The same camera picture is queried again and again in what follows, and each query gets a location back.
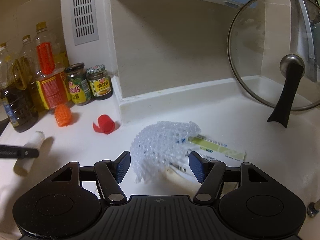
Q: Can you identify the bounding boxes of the white paper towel roll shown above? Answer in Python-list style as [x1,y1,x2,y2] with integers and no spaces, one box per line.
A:
[13,131,45,177]

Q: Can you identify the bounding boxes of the white green medicine box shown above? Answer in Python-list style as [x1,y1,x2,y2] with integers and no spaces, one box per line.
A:
[169,134,246,183]

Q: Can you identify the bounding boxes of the red plastic cap piece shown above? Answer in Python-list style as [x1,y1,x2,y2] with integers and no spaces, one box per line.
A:
[92,114,120,134]

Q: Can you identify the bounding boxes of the clear bubble mesh wrap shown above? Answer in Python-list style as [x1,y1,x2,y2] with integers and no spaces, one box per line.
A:
[130,121,201,183]

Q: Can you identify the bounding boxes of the orange mesh scrubber ball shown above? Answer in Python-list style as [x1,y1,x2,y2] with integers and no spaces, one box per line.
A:
[54,104,72,127]

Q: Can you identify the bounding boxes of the black induction cooktop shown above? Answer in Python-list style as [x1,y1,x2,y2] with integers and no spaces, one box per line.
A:
[0,118,9,136]

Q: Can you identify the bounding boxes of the dark oil bottle blue label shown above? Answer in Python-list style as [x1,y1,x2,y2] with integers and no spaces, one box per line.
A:
[1,42,39,133]

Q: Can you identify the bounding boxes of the small checkered lid jar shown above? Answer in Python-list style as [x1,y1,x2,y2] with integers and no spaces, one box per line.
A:
[86,64,113,100]

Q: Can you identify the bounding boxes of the green label sauce jar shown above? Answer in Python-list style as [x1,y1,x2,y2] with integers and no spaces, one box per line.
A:
[65,62,92,106]

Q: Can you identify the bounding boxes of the yellow oil bottle behind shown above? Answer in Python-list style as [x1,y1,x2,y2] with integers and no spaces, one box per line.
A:
[19,35,45,113]

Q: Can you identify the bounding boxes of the metal dish rack legs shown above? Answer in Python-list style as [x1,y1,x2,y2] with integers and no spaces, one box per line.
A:
[307,200,320,218]

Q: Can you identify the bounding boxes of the oil bottle red handle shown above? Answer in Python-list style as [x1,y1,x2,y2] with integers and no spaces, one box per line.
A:
[34,21,72,114]

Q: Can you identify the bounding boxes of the glass pot lid black handle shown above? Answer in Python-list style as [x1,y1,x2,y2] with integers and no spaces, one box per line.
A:
[227,0,319,126]

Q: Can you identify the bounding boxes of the grey wall vent grille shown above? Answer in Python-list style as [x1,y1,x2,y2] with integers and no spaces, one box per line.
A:
[70,0,99,46]

